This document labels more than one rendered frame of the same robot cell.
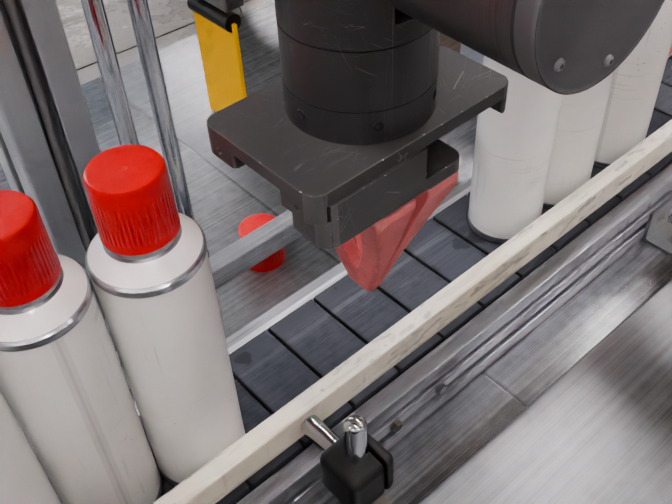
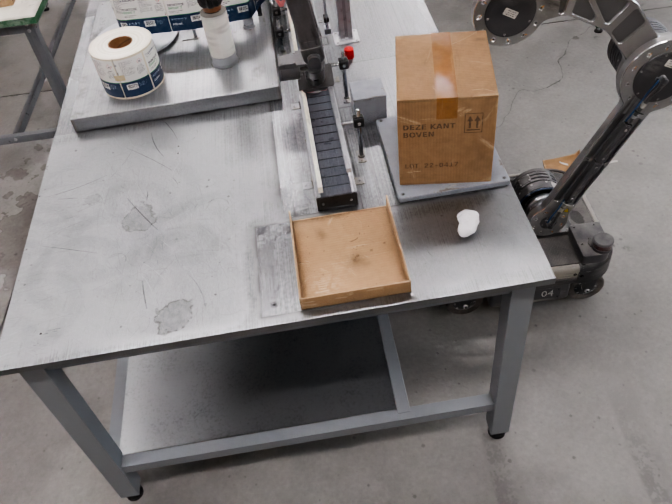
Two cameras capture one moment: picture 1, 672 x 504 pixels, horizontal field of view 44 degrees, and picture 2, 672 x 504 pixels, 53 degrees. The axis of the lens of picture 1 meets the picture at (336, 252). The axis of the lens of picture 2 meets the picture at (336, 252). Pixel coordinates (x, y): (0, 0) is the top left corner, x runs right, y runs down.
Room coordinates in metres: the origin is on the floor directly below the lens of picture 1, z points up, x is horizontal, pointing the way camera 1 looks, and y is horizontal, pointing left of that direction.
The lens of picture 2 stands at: (1.61, -1.64, 2.05)
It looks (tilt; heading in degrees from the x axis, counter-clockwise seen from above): 47 degrees down; 128
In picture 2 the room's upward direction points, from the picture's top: 8 degrees counter-clockwise
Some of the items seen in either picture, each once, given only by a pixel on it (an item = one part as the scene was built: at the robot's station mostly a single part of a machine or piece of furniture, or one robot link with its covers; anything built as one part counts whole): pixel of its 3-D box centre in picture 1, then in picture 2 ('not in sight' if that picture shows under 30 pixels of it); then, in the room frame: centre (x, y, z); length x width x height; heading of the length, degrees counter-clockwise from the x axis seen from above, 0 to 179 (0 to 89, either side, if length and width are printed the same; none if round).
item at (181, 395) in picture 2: not in sight; (275, 174); (0.24, -0.18, 0.40); 2.04 x 1.25 x 0.81; 130
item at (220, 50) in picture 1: (222, 65); not in sight; (0.32, 0.05, 1.09); 0.03 x 0.01 x 0.06; 40
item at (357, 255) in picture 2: not in sight; (346, 249); (0.94, -0.73, 0.85); 0.30 x 0.26 x 0.04; 130
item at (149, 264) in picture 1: (169, 334); not in sight; (0.26, 0.08, 0.98); 0.05 x 0.05 x 0.20
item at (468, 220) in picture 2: not in sight; (466, 222); (1.16, -0.51, 0.85); 0.08 x 0.07 x 0.04; 75
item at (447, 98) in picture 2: not in sight; (442, 108); (0.98, -0.28, 0.99); 0.30 x 0.24 x 0.27; 119
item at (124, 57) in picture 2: not in sight; (127, 62); (-0.08, -0.42, 0.95); 0.20 x 0.20 x 0.14
